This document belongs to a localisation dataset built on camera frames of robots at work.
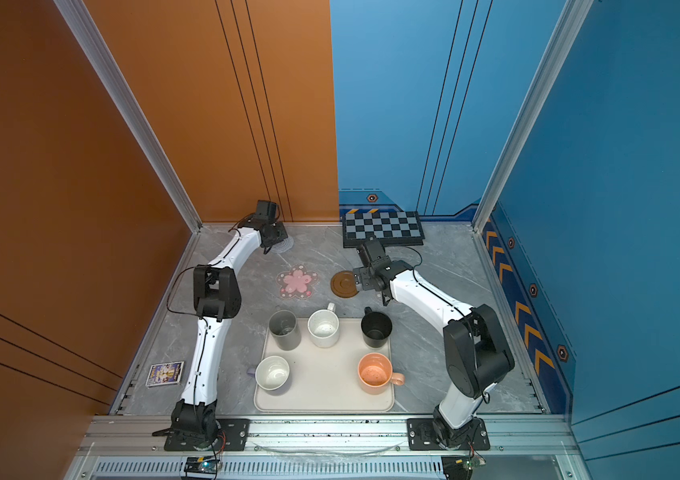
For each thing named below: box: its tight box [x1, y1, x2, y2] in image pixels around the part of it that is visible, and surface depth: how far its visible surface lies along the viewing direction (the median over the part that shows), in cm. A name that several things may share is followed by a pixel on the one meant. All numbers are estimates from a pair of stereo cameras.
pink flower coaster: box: [276, 264, 320, 299], surface depth 105 cm
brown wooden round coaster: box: [330, 270, 359, 298], surface depth 104 cm
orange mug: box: [357, 352, 405, 395], surface depth 81 cm
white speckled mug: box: [307, 302, 340, 349], surface depth 87 cm
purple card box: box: [145, 361, 185, 388], surface depth 83 cm
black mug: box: [361, 306, 393, 348], surface depth 87 cm
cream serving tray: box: [253, 318, 394, 412], surface depth 84 cm
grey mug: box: [268, 309, 301, 351], surface depth 85 cm
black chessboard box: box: [342, 211, 425, 248], surface depth 118 cm
